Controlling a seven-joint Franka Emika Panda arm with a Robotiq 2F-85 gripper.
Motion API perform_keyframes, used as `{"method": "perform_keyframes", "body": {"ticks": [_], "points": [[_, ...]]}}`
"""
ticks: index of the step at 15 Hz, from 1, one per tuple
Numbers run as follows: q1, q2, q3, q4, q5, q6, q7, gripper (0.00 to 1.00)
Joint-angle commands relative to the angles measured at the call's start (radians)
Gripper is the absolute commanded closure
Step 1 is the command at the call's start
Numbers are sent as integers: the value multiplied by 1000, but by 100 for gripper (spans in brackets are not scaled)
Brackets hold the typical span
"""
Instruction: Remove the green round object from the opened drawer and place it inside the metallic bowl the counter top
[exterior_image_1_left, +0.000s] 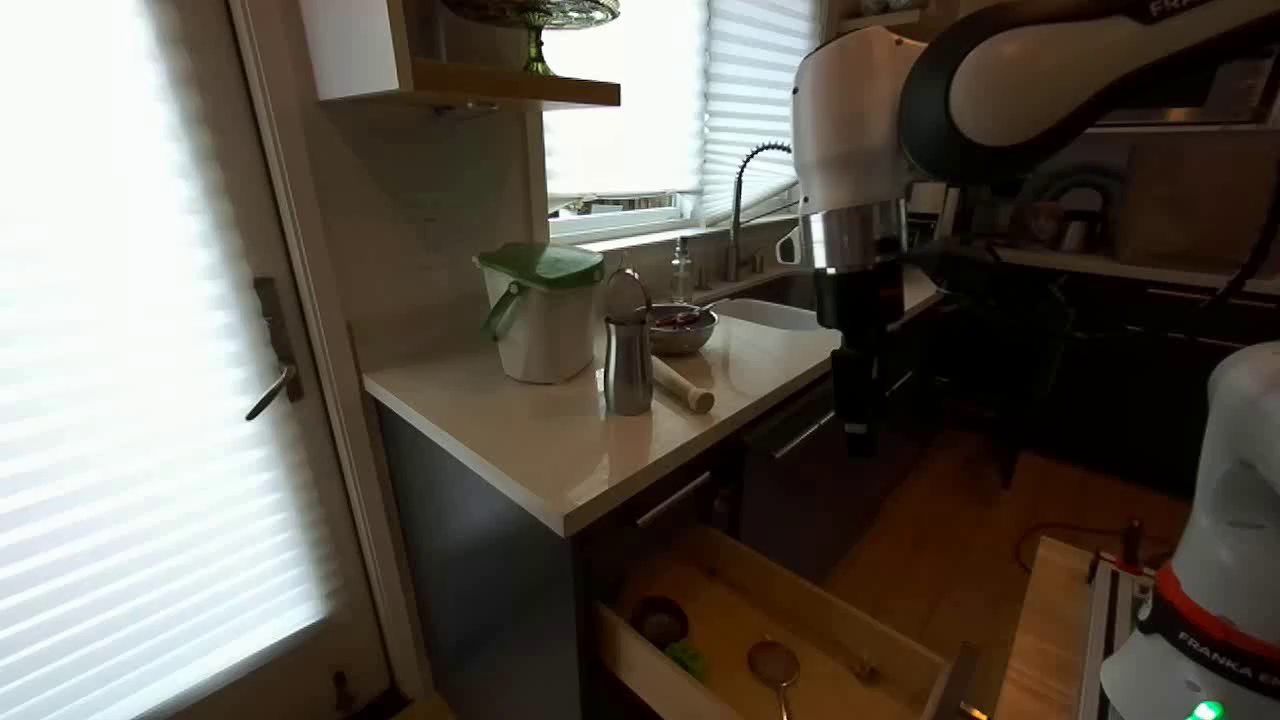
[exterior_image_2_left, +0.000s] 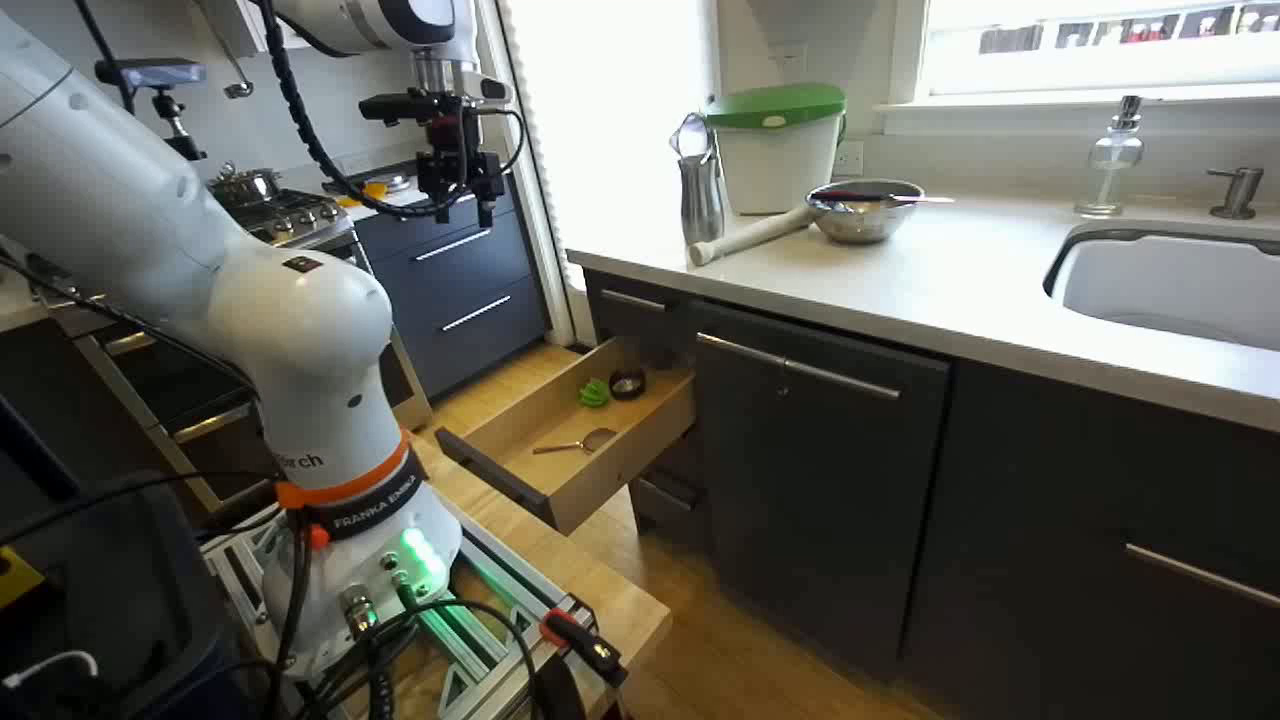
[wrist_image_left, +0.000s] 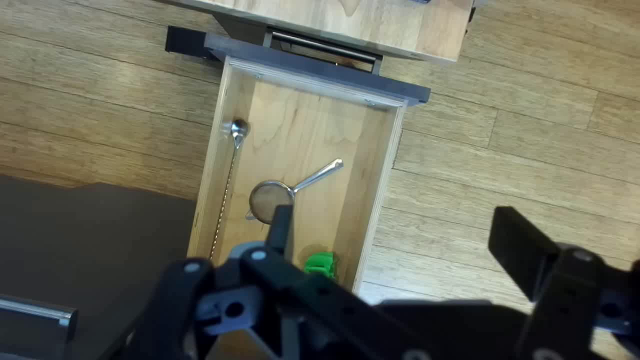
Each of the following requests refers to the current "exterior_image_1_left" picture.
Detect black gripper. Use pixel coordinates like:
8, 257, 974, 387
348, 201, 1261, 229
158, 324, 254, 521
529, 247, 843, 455
815, 266, 905, 455

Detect green round plastic object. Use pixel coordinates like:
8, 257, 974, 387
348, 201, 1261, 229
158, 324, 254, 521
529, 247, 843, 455
665, 641, 710, 682

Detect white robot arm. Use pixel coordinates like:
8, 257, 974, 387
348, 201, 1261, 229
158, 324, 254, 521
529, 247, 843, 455
792, 0, 1280, 720

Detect metal bowl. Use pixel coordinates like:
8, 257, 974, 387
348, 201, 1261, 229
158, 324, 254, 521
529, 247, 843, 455
649, 303, 718, 355

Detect open wooden drawer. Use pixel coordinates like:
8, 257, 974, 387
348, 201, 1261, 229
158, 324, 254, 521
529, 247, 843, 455
595, 527, 956, 720

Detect black round sink strainer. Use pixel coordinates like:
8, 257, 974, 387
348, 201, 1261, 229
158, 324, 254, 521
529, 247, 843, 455
632, 596, 688, 647

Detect chrome kitchen faucet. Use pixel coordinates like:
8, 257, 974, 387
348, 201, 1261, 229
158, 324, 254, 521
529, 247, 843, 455
723, 141, 800, 286

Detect clear soap dispenser bottle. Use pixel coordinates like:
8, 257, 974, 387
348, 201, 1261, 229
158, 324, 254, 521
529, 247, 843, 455
672, 239, 697, 303

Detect wooden rolling pin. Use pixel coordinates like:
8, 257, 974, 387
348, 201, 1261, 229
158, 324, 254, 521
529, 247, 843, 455
652, 355, 718, 418

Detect dark cabinet door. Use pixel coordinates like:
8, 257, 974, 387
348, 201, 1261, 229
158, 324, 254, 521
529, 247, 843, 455
735, 386, 875, 582

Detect steel cylindrical cup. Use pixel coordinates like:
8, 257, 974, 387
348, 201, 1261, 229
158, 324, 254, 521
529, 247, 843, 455
605, 270, 652, 418

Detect metal strainer spoon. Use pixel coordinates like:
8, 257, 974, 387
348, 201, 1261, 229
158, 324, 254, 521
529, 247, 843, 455
748, 641, 800, 720

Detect wooden wall shelf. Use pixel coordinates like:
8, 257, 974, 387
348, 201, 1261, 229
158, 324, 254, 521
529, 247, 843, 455
295, 0, 621, 108

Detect door lever handle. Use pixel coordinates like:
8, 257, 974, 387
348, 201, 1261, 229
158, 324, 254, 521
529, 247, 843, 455
244, 277, 304, 422

